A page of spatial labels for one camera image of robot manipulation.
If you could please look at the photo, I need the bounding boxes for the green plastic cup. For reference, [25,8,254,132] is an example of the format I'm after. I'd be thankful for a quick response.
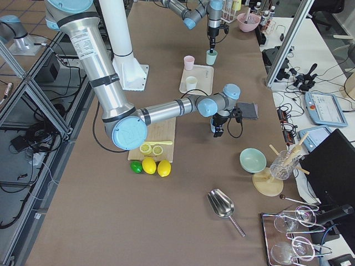
[206,50,218,65]

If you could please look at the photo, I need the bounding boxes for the pink plastic cup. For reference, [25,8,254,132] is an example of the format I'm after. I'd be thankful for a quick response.
[184,55,195,71]

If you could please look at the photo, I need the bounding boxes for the cream plastic cup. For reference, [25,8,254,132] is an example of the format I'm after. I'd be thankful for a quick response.
[185,76,198,91]

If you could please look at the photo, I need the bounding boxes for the cream plastic tray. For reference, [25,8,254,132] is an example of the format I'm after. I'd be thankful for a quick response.
[179,65,214,95]

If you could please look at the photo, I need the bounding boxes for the wine glass rack tray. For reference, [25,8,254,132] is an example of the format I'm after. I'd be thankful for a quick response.
[260,205,332,265]

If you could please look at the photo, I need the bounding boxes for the dark grey cloth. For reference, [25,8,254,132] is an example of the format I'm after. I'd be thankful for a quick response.
[237,102,258,120]

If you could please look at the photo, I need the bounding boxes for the metal muddler tube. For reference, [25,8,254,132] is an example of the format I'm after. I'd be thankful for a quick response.
[244,7,251,24]

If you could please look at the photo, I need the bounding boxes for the yellow cup on rack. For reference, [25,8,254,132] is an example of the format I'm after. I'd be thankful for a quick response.
[232,0,242,11]

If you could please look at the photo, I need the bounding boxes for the pink bowl with ice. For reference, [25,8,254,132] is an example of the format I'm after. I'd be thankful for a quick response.
[237,13,261,32]

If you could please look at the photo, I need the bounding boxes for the green bowl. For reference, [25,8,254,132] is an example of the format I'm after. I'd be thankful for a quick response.
[240,148,267,173]

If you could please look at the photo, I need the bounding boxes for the wooden cutting board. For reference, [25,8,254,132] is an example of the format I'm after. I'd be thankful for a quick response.
[128,117,176,163]

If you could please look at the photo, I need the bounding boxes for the yellow lemon left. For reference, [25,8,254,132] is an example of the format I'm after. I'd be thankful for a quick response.
[157,160,171,177]

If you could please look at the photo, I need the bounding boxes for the yellow lemon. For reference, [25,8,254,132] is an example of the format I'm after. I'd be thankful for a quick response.
[142,157,157,175]
[157,160,171,177]

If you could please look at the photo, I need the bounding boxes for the yellow plastic knife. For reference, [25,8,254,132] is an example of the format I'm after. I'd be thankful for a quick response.
[144,141,173,146]

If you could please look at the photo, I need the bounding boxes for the wooden cup tree stand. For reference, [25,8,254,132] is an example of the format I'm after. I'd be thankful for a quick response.
[252,133,310,197]

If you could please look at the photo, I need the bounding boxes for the clear glass on stand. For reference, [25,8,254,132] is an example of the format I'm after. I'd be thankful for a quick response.
[270,150,299,180]

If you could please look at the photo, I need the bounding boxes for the metal scoop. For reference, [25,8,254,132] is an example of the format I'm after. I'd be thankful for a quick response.
[207,188,246,237]

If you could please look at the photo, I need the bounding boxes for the lemon half slice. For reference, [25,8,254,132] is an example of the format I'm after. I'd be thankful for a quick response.
[139,143,153,155]

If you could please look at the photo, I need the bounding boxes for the yellow lemon middle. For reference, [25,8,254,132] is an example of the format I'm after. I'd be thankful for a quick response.
[142,157,157,175]

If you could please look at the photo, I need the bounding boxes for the green lime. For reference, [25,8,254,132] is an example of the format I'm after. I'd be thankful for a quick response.
[130,161,143,173]

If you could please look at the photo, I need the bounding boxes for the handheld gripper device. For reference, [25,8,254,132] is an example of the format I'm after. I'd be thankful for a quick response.
[293,63,318,92]

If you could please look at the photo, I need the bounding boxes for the blue teach pendant tablet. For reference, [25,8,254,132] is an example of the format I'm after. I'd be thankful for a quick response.
[305,91,348,127]

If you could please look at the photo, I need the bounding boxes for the black monitor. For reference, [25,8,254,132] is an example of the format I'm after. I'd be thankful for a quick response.
[300,129,354,207]

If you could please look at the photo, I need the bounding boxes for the white wire cup rack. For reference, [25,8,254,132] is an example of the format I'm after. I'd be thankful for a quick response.
[221,0,237,23]

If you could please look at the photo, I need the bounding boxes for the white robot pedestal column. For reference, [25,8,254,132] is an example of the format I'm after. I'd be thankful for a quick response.
[99,0,149,91]

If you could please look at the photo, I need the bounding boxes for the aluminium frame post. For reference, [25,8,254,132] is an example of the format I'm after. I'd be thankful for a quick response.
[265,0,314,88]

